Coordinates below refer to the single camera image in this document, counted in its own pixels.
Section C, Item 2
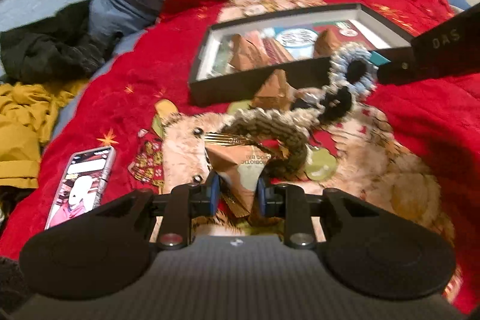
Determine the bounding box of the brown snack packet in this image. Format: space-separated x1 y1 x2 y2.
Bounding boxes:
313 28 342 58
250 69 297 111
229 31 269 71
203 132 272 218

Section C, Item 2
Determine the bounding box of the cream crochet scrunchie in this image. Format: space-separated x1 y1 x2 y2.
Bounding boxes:
221 108 323 179

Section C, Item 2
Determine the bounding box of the blue white crochet scrunchie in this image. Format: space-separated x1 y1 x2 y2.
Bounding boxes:
329 42 377 101

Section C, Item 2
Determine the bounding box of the black white-trimmed scrunchie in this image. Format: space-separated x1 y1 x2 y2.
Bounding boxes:
318 86 354 124

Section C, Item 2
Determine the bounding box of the red embroidered bear blanket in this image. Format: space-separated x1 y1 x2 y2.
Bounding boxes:
1 0 479 313

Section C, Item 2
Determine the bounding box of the black shallow cardboard box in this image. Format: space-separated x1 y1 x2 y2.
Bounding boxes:
189 3 413 106

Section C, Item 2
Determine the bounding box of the smartphone with lit screen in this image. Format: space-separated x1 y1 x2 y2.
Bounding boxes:
45 146 116 230

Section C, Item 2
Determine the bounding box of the mustard yellow jacket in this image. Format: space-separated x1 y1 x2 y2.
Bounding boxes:
0 79 87 189

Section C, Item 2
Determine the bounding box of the black clothing pile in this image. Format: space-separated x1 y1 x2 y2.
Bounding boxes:
1 0 123 85

